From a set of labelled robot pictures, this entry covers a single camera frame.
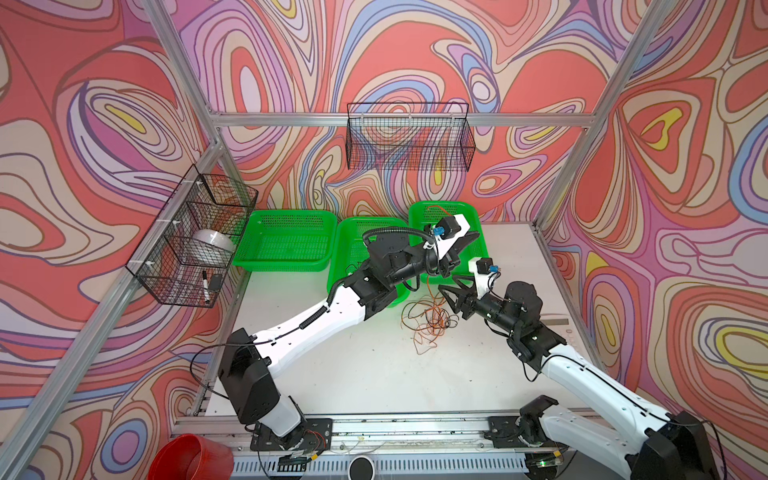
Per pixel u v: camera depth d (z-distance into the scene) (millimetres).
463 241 505
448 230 473
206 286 721
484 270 631
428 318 928
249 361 416
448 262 539
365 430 760
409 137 962
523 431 683
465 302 655
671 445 388
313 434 731
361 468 654
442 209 1190
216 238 734
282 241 1148
